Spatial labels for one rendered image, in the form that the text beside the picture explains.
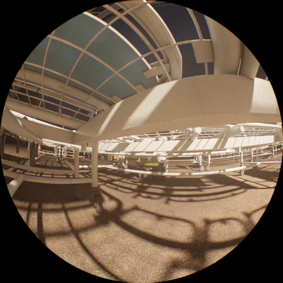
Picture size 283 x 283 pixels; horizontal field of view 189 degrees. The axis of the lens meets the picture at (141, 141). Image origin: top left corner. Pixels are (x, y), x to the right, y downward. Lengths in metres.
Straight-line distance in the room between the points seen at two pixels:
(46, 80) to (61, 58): 0.10
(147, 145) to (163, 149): 0.10
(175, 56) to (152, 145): 0.46
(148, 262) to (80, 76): 0.56
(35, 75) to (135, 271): 0.60
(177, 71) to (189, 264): 0.50
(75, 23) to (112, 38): 0.07
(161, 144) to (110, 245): 0.56
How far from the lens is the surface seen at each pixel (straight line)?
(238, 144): 0.64
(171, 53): 0.15
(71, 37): 0.20
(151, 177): 1.30
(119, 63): 0.19
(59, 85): 0.30
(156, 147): 0.51
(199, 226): 0.53
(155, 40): 0.17
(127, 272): 0.37
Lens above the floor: 0.36
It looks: 10 degrees up
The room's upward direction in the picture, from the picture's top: 2 degrees clockwise
